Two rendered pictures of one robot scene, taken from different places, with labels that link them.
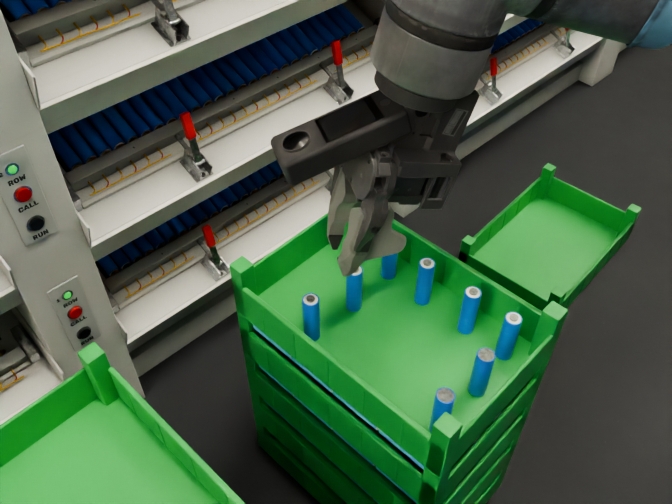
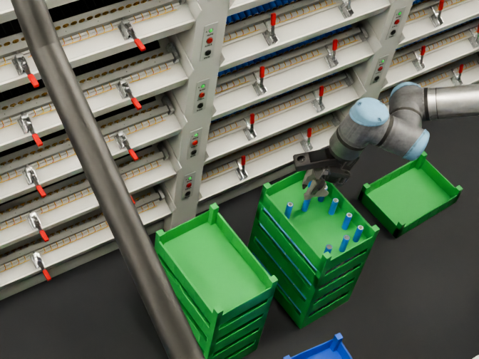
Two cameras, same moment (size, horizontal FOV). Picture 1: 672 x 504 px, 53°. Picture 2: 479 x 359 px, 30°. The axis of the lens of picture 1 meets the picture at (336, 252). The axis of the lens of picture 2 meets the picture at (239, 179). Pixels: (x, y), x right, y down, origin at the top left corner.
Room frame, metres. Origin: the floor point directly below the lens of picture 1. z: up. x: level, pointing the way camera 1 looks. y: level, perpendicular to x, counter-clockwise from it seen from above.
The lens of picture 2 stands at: (-1.13, 0.15, 2.42)
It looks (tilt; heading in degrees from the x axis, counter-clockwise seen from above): 51 degrees down; 1
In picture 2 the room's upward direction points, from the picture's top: 12 degrees clockwise
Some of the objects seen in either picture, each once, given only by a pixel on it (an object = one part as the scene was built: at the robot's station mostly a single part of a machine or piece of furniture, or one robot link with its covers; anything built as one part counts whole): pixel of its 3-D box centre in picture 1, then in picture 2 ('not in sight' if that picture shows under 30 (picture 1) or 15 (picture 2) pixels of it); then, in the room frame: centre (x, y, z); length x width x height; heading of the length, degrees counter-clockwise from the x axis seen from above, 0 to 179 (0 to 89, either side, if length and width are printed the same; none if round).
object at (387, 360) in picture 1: (391, 310); (318, 214); (0.47, -0.06, 0.36); 0.30 x 0.20 x 0.08; 46
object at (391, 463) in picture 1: (387, 353); (313, 230); (0.47, -0.06, 0.28); 0.30 x 0.20 x 0.08; 46
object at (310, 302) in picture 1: (311, 317); (288, 210); (0.46, 0.03, 0.36); 0.02 x 0.02 x 0.06
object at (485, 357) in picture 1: (481, 373); (343, 243); (0.39, -0.15, 0.36); 0.02 x 0.02 x 0.06
